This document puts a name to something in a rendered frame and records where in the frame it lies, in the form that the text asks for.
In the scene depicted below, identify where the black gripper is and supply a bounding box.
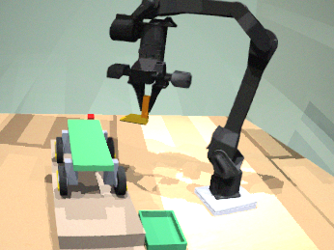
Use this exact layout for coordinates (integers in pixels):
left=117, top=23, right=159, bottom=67
left=106, top=43, right=192, bottom=113

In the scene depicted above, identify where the red-headed metal pin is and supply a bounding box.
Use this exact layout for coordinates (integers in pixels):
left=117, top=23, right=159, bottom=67
left=88, top=114, right=95, bottom=120

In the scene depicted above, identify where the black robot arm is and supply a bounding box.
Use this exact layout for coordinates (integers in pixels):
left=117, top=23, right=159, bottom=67
left=109, top=0, right=278, bottom=200

